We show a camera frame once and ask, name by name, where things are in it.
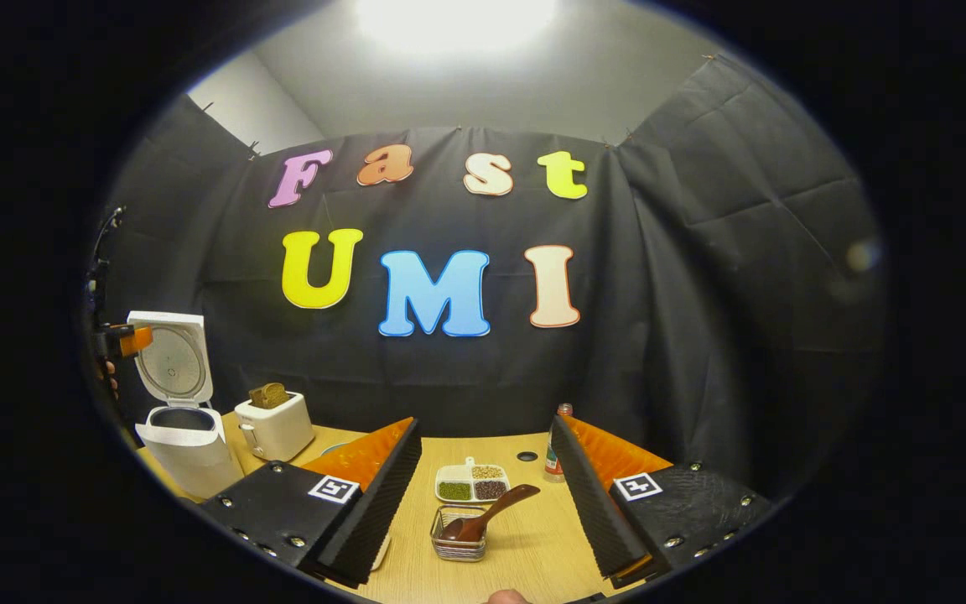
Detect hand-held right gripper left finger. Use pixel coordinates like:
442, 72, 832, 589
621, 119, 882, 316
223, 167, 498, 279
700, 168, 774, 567
198, 417, 423, 589

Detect white toaster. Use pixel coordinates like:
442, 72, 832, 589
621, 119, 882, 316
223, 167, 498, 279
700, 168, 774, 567
234, 391, 316, 463

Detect brown wooden spoon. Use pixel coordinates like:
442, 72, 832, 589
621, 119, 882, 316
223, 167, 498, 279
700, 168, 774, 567
439, 483, 542, 544

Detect clear bottle with red label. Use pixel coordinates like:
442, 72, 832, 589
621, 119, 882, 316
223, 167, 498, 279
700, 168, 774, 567
544, 403, 575, 484

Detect ceiling light panel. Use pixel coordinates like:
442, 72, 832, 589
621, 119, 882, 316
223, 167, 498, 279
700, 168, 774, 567
356, 0, 561, 53

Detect black backdrop cloth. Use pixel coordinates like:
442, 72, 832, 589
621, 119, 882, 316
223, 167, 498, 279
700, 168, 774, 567
101, 55, 886, 496

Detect white divided dish of grains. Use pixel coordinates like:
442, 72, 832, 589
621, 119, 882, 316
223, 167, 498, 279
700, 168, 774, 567
435, 456, 512, 505

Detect metal wire chopstick holder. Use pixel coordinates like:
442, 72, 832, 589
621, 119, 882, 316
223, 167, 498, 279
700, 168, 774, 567
430, 503, 491, 563

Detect white rice cooker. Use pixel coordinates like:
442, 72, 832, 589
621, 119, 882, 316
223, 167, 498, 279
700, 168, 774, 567
126, 310, 246, 501

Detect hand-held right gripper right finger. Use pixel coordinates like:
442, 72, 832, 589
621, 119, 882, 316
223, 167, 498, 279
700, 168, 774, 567
550, 414, 774, 589

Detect brown bread slices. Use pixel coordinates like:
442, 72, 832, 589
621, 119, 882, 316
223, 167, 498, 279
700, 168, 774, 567
248, 383, 292, 410

